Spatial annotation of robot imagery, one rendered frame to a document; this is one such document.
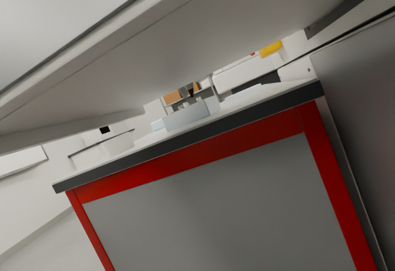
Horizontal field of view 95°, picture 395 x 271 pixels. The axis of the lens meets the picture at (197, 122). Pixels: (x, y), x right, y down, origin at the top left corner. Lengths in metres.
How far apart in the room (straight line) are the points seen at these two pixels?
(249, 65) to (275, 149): 0.72
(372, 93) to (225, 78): 0.80
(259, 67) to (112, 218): 0.87
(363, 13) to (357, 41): 0.03
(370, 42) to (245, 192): 0.27
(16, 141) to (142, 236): 0.34
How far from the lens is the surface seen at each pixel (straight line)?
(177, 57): 0.16
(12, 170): 3.67
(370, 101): 0.28
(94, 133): 3.93
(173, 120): 0.44
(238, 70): 1.00
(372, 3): 0.23
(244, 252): 0.44
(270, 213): 0.39
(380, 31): 0.23
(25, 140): 0.24
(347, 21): 0.27
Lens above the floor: 0.79
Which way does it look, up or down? 5 degrees down
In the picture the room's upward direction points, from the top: 23 degrees counter-clockwise
